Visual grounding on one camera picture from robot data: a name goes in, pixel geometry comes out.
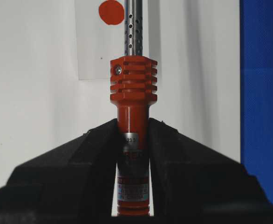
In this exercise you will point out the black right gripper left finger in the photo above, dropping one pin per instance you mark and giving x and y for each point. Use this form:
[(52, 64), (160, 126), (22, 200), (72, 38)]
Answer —
[(71, 184)]

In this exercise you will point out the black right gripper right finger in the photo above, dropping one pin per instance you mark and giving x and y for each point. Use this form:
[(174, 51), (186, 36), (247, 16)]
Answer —
[(193, 184)]

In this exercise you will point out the red soldering iron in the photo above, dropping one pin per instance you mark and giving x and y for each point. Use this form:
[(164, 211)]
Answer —
[(133, 86)]

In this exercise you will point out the red round mark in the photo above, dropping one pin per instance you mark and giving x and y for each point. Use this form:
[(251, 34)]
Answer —
[(111, 12)]

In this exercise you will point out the large white paper sheet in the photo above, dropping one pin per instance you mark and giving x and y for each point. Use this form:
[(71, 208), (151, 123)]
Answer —
[(44, 104)]

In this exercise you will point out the small white paper card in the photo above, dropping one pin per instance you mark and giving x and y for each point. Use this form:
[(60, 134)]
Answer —
[(99, 43)]

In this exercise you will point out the blue table mat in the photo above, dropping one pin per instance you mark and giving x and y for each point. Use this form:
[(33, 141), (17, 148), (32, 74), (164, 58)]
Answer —
[(256, 90)]

